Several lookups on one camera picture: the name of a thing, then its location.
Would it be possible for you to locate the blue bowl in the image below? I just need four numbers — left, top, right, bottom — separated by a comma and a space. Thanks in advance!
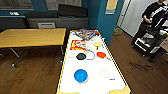
73, 68, 90, 84

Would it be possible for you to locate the red yellow snack bag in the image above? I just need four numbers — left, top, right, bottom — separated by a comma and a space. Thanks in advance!
69, 38, 87, 51

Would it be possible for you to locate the yellow paddle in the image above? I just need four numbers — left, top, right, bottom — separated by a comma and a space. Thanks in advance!
93, 41, 104, 51

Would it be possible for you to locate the red bowl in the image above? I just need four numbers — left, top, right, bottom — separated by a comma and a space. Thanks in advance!
91, 29, 101, 35

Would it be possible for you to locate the brown cardboard floor box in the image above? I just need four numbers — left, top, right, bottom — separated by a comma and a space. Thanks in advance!
112, 28, 123, 36

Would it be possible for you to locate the yellow air hockey table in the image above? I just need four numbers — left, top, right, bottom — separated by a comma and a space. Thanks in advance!
55, 29, 132, 94

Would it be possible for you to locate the black sofa cushion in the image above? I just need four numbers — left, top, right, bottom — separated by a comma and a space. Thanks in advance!
57, 3, 90, 18

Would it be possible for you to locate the white rectangular label plate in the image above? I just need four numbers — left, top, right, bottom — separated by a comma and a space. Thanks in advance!
37, 21, 56, 29

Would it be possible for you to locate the interior glass window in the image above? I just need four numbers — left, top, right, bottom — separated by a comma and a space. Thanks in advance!
0, 0, 35, 10
44, 0, 83, 10

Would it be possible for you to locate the yellow wooden table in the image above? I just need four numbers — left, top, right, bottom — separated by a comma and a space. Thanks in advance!
0, 27, 67, 68

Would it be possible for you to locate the dark sofa bench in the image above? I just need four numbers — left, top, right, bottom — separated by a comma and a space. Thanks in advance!
0, 3, 91, 32

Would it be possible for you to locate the black wheeled cart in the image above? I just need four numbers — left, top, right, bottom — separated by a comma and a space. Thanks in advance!
131, 26, 168, 63

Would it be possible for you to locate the person in black shirt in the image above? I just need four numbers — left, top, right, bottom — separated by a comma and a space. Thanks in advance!
133, 0, 168, 39

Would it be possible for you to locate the yellow wall poster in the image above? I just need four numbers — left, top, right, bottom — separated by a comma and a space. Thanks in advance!
105, 0, 119, 15

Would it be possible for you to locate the white wall outlet strip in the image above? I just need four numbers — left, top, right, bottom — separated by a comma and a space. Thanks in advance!
8, 11, 20, 16

